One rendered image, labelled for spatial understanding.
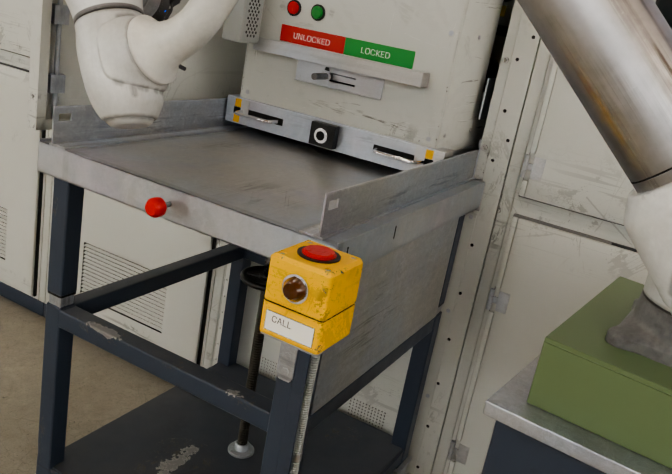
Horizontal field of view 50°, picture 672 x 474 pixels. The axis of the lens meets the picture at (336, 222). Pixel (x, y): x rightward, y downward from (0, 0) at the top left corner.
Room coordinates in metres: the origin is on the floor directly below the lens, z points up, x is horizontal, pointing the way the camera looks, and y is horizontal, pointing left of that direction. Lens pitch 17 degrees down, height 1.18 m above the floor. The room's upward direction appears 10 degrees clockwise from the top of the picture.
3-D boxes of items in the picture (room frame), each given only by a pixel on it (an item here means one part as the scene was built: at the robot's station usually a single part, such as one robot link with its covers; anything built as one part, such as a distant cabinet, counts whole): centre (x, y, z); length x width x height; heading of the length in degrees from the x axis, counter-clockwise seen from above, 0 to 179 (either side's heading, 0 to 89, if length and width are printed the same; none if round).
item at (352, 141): (1.56, 0.04, 0.90); 0.54 x 0.05 x 0.06; 64
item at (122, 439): (1.41, 0.12, 0.46); 0.64 x 0.58 x 0.66; 154
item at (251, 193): (1.41, 0.12, 0.82); 0.68 x 0.62 x 0.06; 154
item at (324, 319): (0.77, 0.01, 0.85); 0.08 x 0.08 x 0.10; 64
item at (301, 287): (0.72, 0.03, 0.87); 0.03 x 0.01 x 0.03; 64
